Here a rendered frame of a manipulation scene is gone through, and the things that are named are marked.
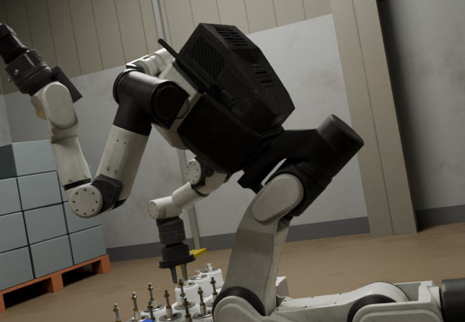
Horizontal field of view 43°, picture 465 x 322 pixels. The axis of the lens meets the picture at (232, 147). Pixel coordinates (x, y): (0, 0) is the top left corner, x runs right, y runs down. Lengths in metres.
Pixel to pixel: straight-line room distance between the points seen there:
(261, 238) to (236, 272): 0.12
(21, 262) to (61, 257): 0.34
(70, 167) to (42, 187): 2.87
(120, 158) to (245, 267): 0.43
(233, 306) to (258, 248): 0.16
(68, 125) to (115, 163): 0.14
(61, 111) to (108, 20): 3.69
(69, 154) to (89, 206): 0.14
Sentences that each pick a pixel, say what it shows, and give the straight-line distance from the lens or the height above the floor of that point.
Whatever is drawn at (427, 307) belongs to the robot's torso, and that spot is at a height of 0.32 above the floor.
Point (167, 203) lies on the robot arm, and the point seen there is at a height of 0.61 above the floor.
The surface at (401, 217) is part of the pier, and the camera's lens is 4.10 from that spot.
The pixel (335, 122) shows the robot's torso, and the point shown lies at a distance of 1.42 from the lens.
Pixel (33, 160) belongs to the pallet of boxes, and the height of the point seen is 0.92.
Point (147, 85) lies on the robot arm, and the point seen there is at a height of 0.92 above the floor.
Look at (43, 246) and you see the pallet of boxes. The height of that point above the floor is 0.33.
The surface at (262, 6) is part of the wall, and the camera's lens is 4.53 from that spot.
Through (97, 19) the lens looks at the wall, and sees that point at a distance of 5.14.
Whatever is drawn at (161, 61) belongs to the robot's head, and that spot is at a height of 1.02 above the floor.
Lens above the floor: 0.74
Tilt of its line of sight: level
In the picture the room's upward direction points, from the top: 10 degrees counter-clockwise
